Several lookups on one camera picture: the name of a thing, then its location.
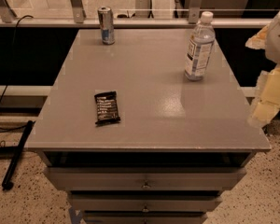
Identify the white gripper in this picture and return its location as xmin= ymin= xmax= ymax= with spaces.
xmin=245 ymin=11 xmax=280 ymax=128

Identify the blue plastic water bottle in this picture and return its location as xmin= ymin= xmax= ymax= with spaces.
xmin=185 ymin=11 xmax=216 ymax=81

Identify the grey drawer cabinet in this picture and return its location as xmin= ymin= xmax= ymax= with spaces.
xmin=24 ymin=27 xmax=273 ymax=224

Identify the black snack bar wrapper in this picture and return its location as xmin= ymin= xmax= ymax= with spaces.
xmin=94 ymin=91 xmax=120 ymax=125

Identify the silver energy drink can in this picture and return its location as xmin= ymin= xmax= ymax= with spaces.
xmin=97 ymin=7 xmax=115 ymax=45

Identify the top grey drawer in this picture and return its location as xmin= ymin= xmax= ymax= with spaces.
xmin=44 ymin=167 xmax=246 ymax=191

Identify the grey drawer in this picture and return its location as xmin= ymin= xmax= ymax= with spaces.
xmin=44 ymin=167 xmax=246 ymax=191
xmin=83 ymin=212 xmax=207 ymax=224
xmin=68 ymin=193 xmax=222 ymax=212

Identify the middle grey drawer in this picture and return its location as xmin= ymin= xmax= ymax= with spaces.
xmin=68 ymin=193 xmax=222 ymax=212

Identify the bottom grey drawer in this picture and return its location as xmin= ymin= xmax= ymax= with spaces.
xmin=83 ymin=212 xmax=207 ymax=224

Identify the black rod on floor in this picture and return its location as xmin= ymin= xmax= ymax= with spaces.
xmin=2 ymin=120 xmax=34 ymax=190

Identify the black cable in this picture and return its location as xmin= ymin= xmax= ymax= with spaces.
xmin=0 ymin=14 xmax=35 ymax=133

